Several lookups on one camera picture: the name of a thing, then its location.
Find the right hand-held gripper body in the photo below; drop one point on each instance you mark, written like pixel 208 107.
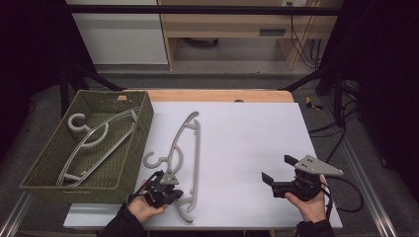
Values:
pixel 316 166

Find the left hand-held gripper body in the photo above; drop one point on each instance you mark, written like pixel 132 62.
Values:
pixel 169 177

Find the olive green woven basket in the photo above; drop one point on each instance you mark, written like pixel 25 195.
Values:
pixel 128 171

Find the person's left hand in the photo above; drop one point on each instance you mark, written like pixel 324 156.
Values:
pixel 143 210

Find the person's right hand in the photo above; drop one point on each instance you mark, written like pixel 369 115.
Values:
pixel 313 209

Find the white sheet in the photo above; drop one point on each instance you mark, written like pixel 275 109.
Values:
pixel 247 138

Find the yellow and black tool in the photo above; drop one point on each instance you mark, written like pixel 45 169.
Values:
pixel 311 103

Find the black metal stand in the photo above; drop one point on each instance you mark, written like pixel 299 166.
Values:
pixel 64 89
pixel 337 89

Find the black curtain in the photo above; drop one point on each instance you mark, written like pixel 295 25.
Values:
pixel 29 49
pixel 385 65

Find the light wooden desk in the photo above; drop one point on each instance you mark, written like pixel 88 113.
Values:
pixel 230 24

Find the white cabinet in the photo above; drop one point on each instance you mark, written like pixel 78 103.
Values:
pixel 122 36

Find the aluminium rail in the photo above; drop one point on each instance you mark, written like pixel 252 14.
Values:
pixel 372 200
pixel 15 215

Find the black horizontal frame bar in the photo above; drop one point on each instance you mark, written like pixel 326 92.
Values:
pixel 197 10

